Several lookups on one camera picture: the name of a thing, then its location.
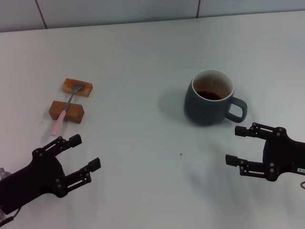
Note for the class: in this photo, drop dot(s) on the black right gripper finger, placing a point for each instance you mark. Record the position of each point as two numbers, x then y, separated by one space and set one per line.
241 131
233 159

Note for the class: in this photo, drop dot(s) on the light wooden block orange stain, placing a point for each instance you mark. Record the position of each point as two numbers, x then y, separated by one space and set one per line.
87 90

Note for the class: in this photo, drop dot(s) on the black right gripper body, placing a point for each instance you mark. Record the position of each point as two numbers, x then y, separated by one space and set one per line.
286 155

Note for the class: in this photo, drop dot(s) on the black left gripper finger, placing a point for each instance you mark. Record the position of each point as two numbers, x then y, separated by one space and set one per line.
94 165
71 142

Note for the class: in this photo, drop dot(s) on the dark brown wooden arch block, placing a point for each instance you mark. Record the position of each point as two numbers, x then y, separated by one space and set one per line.
75 114

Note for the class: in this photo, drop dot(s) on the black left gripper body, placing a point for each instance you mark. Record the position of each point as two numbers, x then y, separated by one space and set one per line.
35 174

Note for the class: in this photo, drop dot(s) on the dark grey ceramic cup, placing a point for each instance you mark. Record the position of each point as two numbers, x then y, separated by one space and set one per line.
202 112

